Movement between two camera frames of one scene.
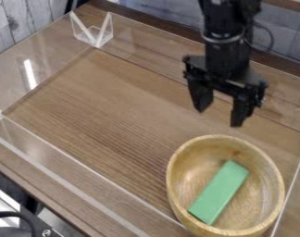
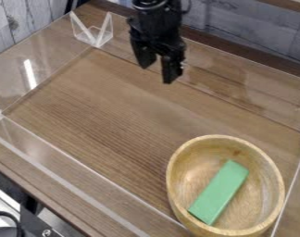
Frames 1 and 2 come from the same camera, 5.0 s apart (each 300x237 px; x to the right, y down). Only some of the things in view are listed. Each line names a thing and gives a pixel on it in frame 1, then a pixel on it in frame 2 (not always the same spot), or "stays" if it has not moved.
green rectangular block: (219, 192) stays
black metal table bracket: (42, 229) stays
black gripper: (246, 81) -> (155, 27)
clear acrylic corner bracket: (92, 35) stays
